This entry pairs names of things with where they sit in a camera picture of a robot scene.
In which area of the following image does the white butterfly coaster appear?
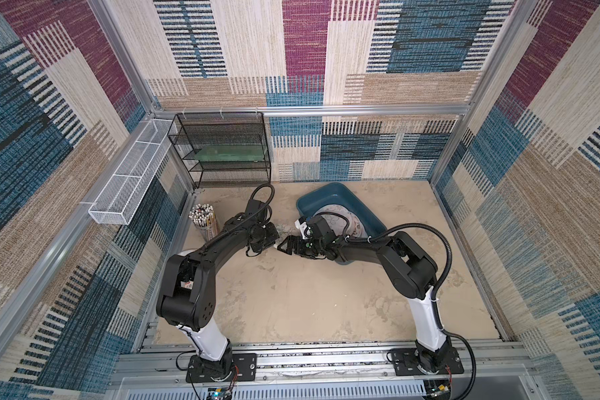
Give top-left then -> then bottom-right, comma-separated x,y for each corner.
317,204 -> 368,238

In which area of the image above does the teal plastic storage box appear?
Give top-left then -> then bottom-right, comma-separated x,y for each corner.
297,183 -> 390,265

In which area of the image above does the green white cabbage coaster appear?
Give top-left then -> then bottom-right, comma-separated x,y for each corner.
276,236 -> 295,255

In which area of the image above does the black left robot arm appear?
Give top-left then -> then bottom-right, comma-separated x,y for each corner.
156,207 -> 278,363

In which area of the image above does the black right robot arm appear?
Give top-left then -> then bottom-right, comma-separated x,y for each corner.
277,232 -> 452,374

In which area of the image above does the cup of coloured pencils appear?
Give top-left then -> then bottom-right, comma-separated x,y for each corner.
188,203 -> 219,242

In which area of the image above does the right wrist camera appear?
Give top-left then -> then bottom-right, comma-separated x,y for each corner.
294,215 -> 337,245

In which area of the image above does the black wire mesh shelf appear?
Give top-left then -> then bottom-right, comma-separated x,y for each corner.
168,112 -> 272,188

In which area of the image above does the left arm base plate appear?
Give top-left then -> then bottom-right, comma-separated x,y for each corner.
186,353 -> 258,383

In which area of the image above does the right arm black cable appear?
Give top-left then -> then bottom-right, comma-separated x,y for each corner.
309,211 -> 477,400

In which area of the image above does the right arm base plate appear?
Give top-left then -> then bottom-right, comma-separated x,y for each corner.
386,347 -> 465,377

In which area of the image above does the white wire mesh basket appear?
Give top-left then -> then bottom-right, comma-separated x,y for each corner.
88,119 -> 171,226

